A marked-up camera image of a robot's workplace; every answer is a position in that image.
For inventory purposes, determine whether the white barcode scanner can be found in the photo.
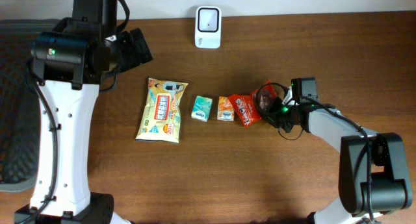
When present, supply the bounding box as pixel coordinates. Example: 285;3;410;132
194;6;222;49

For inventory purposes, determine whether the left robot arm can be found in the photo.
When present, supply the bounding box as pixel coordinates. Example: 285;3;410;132
14;0;152;223

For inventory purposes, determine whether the green tissue pack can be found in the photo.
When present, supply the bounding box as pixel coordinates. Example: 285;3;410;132
191;95;213;122

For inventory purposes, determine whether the yellow wet wipes pack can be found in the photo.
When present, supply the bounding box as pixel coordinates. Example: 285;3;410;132
135;78;188;143

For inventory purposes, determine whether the red snack bag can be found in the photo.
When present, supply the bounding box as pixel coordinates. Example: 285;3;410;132
227;80;277;127

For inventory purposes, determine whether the orange tissue pack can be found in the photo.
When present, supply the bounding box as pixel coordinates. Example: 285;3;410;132
217;96;235;121

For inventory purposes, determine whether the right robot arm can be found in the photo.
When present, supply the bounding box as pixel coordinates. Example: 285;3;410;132
254;77;413;224

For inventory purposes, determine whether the grey plastic mesh basket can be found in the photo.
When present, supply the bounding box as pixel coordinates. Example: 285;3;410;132
1;19;60;192

